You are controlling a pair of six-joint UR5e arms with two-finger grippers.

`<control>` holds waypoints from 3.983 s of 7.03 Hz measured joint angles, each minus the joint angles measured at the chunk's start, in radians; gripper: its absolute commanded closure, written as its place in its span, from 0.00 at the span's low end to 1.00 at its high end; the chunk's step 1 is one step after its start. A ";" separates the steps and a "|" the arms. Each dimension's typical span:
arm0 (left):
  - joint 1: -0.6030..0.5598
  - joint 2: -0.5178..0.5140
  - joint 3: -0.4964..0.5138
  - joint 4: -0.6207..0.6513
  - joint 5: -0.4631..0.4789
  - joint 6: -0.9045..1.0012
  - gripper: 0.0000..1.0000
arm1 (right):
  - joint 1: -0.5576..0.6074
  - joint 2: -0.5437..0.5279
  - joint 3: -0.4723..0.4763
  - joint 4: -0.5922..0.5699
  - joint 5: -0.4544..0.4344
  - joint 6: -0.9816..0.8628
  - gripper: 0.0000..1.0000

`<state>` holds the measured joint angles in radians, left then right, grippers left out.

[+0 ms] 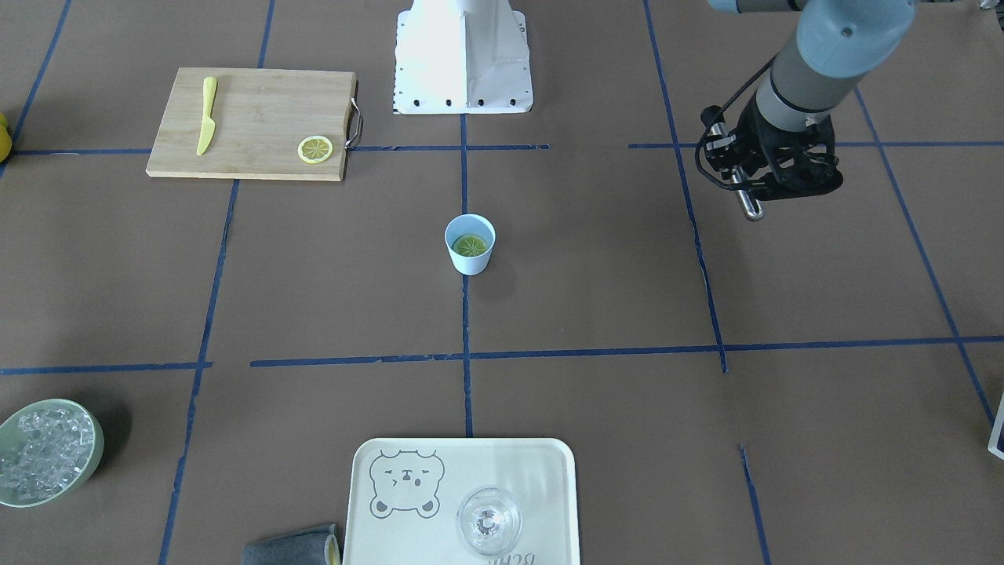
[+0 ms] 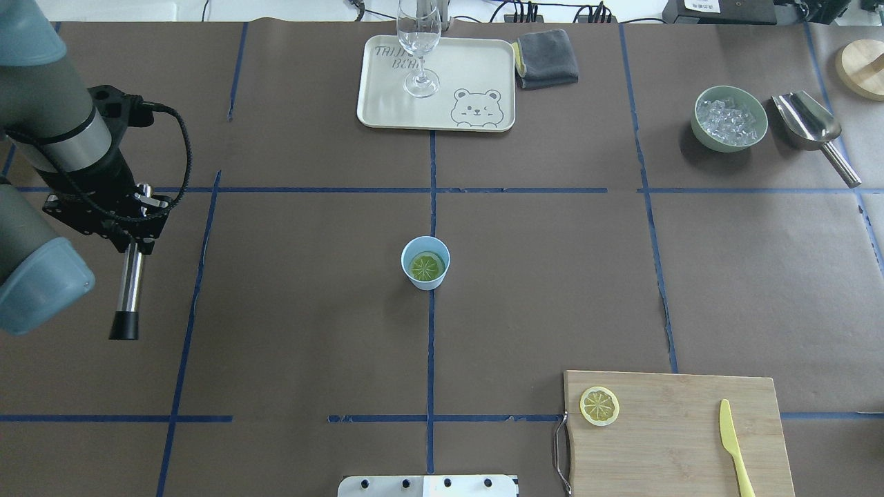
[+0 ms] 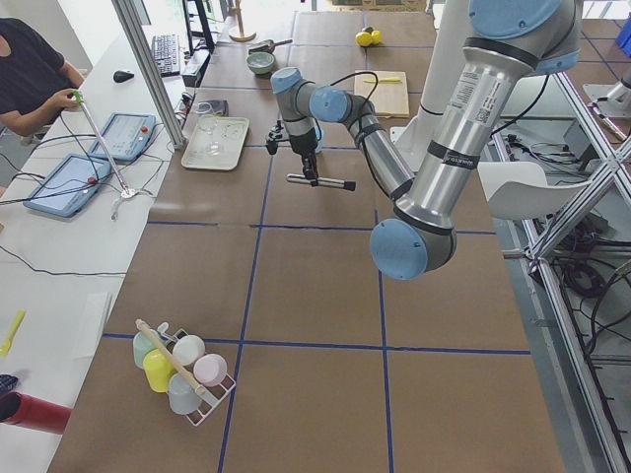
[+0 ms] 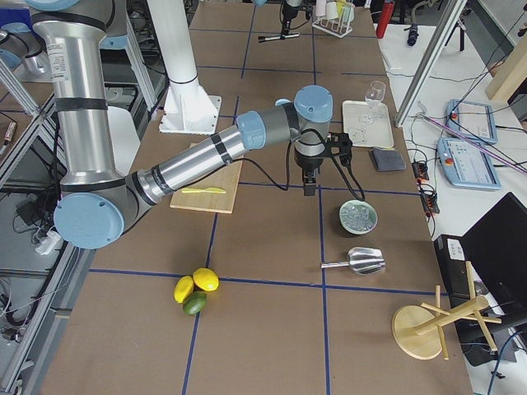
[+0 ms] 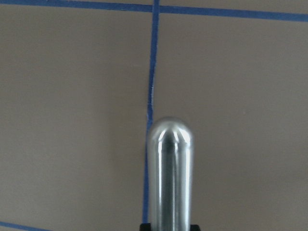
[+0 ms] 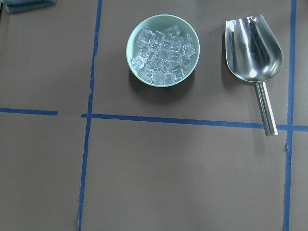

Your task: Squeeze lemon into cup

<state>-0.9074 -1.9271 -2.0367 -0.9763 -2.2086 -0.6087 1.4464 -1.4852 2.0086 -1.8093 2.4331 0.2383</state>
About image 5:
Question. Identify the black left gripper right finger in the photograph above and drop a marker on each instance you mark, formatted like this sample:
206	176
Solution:
194	227

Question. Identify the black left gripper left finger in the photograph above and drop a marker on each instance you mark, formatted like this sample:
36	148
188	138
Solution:
145	227

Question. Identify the steel muddler black tip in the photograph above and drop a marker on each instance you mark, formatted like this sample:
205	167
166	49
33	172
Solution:
170	148

